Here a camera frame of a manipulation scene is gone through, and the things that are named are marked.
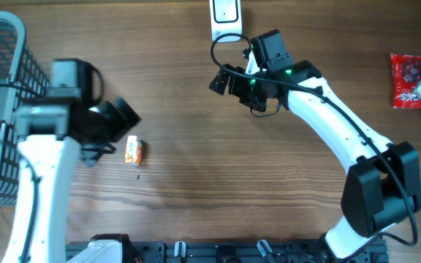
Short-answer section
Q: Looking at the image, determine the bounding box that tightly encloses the orange white small box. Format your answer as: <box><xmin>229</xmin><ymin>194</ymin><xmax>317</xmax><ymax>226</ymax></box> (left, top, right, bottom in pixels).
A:
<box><xmin>124</xmin><ymin>135</ymin><xmax>143</xmax><ymax>167</ymax></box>

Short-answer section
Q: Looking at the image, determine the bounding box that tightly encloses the red Hacks candy bag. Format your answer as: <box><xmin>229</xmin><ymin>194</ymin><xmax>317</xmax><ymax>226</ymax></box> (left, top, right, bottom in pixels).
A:
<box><xmin>390</xmin><ymin>53</ymin><xmax>421</xmax><ymax>109</ymax></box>

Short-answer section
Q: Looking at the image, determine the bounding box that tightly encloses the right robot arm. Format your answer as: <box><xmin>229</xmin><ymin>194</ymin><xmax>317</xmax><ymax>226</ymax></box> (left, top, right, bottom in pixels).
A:
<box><xmin>209</xmin><ymin>30</ymin><xmax>421</xmax><ymax>262</ymax></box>

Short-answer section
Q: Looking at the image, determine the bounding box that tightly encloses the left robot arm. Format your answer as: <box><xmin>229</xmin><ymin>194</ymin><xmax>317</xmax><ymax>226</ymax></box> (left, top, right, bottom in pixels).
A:
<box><xmin>3</xmin><ymin>58</ymin><xmax>140</xmax><ymax>262</ymax></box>

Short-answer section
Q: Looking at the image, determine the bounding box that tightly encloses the white barcode scanner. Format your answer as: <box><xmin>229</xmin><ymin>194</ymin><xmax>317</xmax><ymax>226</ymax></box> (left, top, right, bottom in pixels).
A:
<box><xmin>209</xmin><ymin>0</ymin><xmax>243</xmax><ymax>40</ymax></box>

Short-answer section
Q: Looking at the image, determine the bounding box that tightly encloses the grey plastic shopping basket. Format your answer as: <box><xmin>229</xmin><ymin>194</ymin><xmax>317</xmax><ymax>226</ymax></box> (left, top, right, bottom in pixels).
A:
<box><xmin>0</xmin><ymin>11</ymin><xmax>49</xmax><ymax>207</ymax></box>

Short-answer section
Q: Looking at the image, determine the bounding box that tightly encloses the right black cable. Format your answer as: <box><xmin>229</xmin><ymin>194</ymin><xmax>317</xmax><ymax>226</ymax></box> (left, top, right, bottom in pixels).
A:
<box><xmin>209</xmin><ymin>32</ymin><xmax>419</xmax><ymax>253</ymax></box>

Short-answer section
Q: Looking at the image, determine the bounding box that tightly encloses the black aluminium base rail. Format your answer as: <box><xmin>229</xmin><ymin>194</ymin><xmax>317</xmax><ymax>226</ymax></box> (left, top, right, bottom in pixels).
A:
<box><xmin>63</xmin><ymin>239</ymin><xmax>390</xmax><ymax>263</ymax></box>

